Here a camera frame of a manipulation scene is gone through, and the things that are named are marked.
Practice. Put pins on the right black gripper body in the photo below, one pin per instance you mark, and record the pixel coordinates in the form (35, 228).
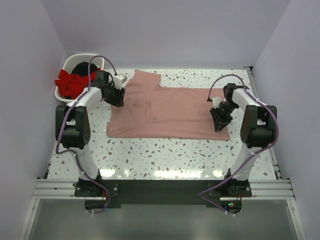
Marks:
(220, 116)

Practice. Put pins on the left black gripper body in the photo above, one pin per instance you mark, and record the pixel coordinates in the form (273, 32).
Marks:
(113, 92)

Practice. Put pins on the pink t shirt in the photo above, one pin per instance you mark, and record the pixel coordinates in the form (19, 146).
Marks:
(154, 111)

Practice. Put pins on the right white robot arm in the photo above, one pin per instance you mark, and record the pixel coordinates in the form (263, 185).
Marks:
(259, 130)

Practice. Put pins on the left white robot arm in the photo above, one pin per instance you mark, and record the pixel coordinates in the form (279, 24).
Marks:
(72, 125)

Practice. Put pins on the black t shirt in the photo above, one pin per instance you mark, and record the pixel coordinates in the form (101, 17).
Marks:
(81, 69)

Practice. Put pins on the red t shirt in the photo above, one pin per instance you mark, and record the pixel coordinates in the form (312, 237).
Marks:
(70, 86)

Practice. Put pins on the white laundry basket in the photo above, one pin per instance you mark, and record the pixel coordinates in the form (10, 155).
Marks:
(75, 59)

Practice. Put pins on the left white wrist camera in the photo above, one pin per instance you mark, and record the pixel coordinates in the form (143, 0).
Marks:
(119, 80)

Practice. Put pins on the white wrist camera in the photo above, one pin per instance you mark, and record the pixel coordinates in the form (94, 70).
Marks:
(119, 80)
(215, 101)

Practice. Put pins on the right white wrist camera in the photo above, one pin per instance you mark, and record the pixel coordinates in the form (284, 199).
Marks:
(215, 101)

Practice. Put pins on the aluminium frame rail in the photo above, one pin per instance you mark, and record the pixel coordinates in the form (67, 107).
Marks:
(56, 213)

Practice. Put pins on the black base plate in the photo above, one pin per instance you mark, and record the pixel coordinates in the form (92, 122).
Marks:
(114, 194)

